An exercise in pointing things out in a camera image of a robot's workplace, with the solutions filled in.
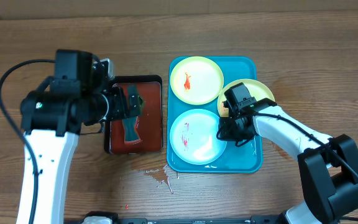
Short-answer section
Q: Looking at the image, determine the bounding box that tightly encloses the teal plastic tray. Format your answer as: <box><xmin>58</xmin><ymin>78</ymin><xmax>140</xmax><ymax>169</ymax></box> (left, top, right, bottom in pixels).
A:
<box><xmin>167</xmin><ymin>56</ymin><xmax>263</xmax><ymax>173</ymax></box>

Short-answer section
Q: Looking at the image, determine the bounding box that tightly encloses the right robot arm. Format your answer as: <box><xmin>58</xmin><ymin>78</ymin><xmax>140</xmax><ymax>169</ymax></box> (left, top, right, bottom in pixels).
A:
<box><xmin>216</xmin><ymin>97</ymin><xmax>358</xmax><ymax>223</ymax></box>

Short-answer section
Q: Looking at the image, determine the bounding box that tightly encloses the yellow plate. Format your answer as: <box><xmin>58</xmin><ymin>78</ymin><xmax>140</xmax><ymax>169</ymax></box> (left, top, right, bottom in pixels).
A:
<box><xmin>170</xmin><ymin>56</ymin><xmax>224</xmax><ymax>105</ymax></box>
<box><xmin>217</xmin><ymin>78</ymin><xmax>275</xmax><ymax>117</ymax></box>

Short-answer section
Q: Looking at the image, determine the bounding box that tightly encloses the green and pink sponge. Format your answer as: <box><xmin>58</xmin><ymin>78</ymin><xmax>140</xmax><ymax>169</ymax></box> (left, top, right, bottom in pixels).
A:
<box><xmin>122</xmin><ymin>116</ymin><xmax>142</xmax><ymax>144</ymax></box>

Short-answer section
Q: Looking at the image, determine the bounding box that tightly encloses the light blue plate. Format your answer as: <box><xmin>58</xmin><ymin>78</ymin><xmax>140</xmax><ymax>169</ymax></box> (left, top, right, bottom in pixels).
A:
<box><xmin>169</xmin><ymin>109</ymin><xmax>227</xmax><ymax>165</ymax></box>

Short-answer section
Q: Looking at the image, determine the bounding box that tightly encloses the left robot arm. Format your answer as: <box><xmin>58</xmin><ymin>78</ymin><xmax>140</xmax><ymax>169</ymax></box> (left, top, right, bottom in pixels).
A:
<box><xmin>17</xmin><ymin>50</ymin><xmax>144</xmax><ymax>223</ymax></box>

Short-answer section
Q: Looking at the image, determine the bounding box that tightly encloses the black tray with red water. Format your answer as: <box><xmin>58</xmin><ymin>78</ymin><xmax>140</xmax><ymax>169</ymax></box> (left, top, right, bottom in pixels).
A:
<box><xmin>104</xmin><ymin>75</ymin><xmax>163</xmax><ymax>154</ymax></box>

